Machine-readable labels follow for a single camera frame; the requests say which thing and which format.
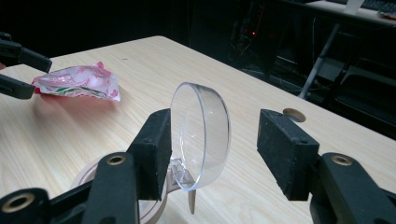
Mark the clear plastic jar with lid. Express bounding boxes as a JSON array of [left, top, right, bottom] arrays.
[[70, 81, 232, 224]]

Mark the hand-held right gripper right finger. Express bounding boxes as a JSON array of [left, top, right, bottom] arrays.
[[256, 108, 396, 224]]

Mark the white background desk top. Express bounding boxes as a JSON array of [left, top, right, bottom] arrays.
[[306, 0, 396, 27]]

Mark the black computer tower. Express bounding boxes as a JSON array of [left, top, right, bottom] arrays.
[[230, 3, 281, 73]]

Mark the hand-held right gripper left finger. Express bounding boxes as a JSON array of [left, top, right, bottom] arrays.
[[82, 107, 173, 224]]

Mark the white desk leg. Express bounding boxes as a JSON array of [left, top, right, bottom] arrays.
[[298, 22, 341, 100]]

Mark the pink and white snack bag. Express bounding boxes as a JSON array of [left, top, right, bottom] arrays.
[[32, 61, 121, 102]]

